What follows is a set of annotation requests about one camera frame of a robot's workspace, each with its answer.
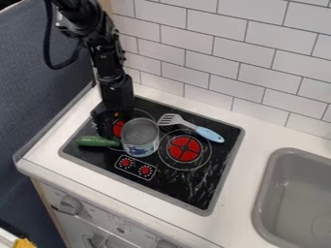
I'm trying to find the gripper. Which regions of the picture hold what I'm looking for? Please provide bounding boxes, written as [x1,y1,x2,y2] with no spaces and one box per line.
[89,74,136,140]

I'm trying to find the grey can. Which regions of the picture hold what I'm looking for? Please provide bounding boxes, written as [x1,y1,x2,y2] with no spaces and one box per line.
[120,117,162,159]

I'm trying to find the toy stove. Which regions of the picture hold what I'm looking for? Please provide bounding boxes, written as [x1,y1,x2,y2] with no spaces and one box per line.
[58,94,248,217]

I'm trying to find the green toy cucumber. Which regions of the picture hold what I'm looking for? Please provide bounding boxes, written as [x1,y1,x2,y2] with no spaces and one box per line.
[75,135,123,149]

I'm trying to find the toy sink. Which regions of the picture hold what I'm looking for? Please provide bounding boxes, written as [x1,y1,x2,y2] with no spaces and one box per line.
[251,147,331,248]

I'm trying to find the grey spatula with blue handle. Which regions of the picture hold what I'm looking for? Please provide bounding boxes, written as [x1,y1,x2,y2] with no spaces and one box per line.
[156,112,226,144]

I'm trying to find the black cable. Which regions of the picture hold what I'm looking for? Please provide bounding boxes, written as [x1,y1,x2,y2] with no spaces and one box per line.
[41,0,84,71]

